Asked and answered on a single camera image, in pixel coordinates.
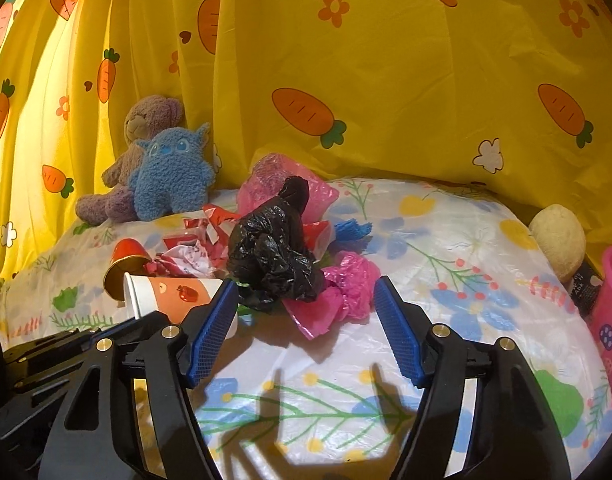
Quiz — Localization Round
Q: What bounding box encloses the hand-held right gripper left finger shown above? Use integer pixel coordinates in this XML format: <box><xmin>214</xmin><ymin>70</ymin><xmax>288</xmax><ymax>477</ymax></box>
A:
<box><xmin>43</xmin><ymin>277</ymin><xmax>239</xmax><ymax>480</ymax></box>

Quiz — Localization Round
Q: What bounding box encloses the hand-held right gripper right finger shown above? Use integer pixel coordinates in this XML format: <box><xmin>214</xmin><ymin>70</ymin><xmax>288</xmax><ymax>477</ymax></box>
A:
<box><xmin>373</xmin><ymin>275</ymin><xmax>571</xmax><ymax>480</ymax></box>

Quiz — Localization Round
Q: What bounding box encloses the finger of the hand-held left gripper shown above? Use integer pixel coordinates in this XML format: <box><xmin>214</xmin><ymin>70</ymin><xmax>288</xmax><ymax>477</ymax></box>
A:
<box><xmin>3</xmin><ymin>326</ymin><xmax>137</xmax><ymax>393</ymax></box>

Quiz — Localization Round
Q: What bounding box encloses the white orange paper cup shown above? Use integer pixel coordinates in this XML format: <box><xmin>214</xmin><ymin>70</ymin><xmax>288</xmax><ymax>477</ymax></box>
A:
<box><xmin>122</xmin><ymin>272</ymin><xmax>239</xmax><ymax>339</ymax></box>

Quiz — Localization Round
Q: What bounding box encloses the white pink paper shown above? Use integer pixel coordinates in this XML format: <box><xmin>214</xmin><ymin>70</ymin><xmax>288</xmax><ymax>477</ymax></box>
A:
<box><xmin>145</xmin><ymin>239</ymin><xmax>223</xmax><ymax>280</ymax></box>

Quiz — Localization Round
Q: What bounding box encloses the black plastic bag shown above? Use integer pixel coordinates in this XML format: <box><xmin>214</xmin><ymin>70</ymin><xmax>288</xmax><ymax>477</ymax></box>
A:
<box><xmin>227</xmin><ymin>176</ymin><xmax>327</xmax><ymax>313</ymax></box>

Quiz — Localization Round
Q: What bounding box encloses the red white wrapper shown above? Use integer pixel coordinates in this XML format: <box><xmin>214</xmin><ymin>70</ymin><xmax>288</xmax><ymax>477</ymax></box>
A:
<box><xmin>182</xmin><ymin>203</ymin><xmax>244</xmax><ymax>244</ymax></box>

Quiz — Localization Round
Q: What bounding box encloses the red gold small cup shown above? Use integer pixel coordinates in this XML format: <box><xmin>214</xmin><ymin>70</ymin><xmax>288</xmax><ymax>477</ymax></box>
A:
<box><xmin>103</xmin><ymin>238</ymin><xmax>150</xmax><ymax>302</ymax></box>

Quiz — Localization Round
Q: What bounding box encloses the red paper carton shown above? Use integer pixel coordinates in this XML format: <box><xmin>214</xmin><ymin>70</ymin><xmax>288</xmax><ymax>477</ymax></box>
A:
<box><xmin>306</xmin><ymin>220</ymin><xmax>337</xmax><ymax>257</ymax></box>

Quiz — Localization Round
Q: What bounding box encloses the pink plastic bag with net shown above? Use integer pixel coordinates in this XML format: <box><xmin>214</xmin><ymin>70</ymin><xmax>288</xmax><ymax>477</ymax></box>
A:
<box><xmin>236</xmin><ymin>152</ymin><xmax>341</xmax><ymax>224</ymax></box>

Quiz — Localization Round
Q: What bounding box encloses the pink plastic basket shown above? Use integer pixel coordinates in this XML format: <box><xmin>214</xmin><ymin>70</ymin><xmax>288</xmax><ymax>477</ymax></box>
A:
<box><xmin>588</xmin><ymin>245</ymin><xmax>612</xmax><ymax>403</ymax></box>

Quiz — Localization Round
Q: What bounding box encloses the floral plastic table cover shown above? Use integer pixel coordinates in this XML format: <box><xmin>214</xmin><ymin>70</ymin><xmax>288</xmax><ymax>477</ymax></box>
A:
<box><xmin>0</xmin><ymin>177</ymin><xmax>612</xmax><ymax>480</ymax></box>

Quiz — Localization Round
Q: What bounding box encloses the blue foam net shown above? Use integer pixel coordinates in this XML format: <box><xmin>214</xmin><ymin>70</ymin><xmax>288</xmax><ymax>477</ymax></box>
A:
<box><xmin>333</xmin><ymin>217</ymin><xmax>374</xmax><ymax>247</ymax></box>

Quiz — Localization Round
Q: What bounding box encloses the blue plush monster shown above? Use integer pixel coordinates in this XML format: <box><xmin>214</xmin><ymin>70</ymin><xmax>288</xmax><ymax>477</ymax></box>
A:
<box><xmin>130</xmin><ymin>122</ymin><xmax>221</xmax><ymax>222</ymax></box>

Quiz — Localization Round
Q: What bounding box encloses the cream plush toy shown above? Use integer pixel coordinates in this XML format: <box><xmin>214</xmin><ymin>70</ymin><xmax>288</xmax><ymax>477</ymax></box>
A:
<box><xmin>528</xmin><ymin>204</ymin><xmax>586</xmax><ymax>284</ymax></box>

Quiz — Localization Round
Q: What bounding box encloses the black box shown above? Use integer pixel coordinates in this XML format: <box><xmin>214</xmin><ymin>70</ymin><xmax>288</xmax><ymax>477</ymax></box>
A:
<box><xmin>570</xmin><ymin>260</ymin><xmax>605</xmax><ymax>317</ymax></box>

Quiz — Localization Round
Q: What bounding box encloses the brown teddy bear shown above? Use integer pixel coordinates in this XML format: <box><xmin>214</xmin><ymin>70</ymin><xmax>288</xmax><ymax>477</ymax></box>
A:
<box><xmin>76</xmin><ymin>94</ymin><xmax>187</xmax><ymax>226</ymax></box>

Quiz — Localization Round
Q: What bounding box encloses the yellow carrot print curtain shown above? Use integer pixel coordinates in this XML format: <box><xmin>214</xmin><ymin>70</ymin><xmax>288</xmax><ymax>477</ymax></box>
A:
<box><xmin>0</xmin><ymin>0</ymin><xmax>612</xmax><ymax>283</ymax></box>

